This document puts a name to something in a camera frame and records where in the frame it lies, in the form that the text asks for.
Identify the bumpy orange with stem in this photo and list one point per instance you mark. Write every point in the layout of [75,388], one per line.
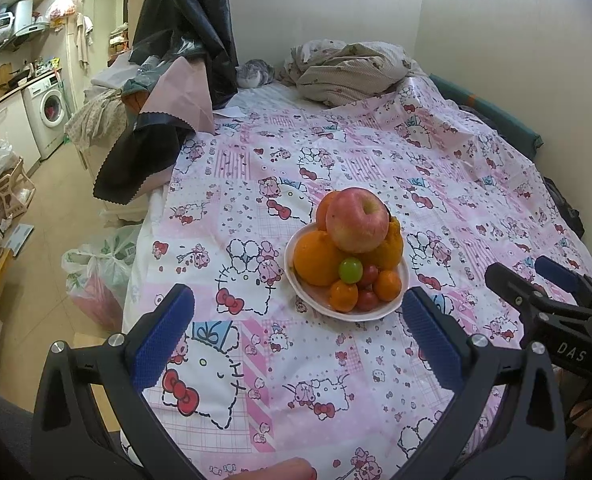
[390,250]

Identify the white bed sheet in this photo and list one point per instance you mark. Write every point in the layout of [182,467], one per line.
[276,97]

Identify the pink and black cloth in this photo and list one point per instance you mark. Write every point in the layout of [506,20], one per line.
[176,95]

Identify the floor scale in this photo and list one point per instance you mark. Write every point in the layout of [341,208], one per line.
[18,239]

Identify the white washing machine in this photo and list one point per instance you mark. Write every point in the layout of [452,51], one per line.
[46,110]

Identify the kitchen base cabinet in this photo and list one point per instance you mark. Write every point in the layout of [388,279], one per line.
[6,125]

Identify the white plastic bag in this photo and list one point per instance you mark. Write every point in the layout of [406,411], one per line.
[101,270]

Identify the red cherry tomato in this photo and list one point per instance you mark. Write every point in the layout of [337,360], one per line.
[366,299]
[369,276]

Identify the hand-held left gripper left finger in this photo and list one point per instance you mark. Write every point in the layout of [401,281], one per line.
[166,335]

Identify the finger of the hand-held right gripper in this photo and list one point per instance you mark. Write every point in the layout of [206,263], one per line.
[558,269]
[515,285]

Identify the grey and white cat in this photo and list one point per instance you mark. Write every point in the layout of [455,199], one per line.
[253,72]

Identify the hanging white towel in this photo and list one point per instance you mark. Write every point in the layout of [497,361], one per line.
[83,35]

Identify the large round orange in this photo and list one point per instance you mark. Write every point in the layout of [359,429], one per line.
[325,210]
[313,260]

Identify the pink strawberry-print plate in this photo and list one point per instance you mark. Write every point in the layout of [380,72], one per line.
[306,296]

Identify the small wooden rack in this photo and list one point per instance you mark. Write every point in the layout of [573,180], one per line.
[13,190]

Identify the white paper sheet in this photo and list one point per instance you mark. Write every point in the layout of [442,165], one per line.
[232,111]

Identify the red apple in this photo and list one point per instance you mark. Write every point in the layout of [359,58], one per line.
[355,220]

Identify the black plastic sheet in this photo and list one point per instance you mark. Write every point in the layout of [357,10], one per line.
[186,15]

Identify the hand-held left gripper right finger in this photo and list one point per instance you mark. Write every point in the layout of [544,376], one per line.
[433,340]

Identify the hanging pink bag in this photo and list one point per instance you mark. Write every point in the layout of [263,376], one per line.
[63,7]

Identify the floral cloth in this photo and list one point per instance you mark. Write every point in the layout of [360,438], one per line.
[96,120]

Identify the pink cartoon-print blanket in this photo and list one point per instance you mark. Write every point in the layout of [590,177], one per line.
[276,170]

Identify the teal bed frame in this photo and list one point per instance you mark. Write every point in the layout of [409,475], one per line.
[490,117]

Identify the grey cloth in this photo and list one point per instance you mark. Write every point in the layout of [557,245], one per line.
[1,435]

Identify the small green fruit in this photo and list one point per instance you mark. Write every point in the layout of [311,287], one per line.
[350,270]

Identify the crumpled beige duvet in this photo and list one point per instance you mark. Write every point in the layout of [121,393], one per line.
[351,72]

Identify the dark clothes pile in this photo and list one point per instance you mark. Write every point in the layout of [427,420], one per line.
[563,207]

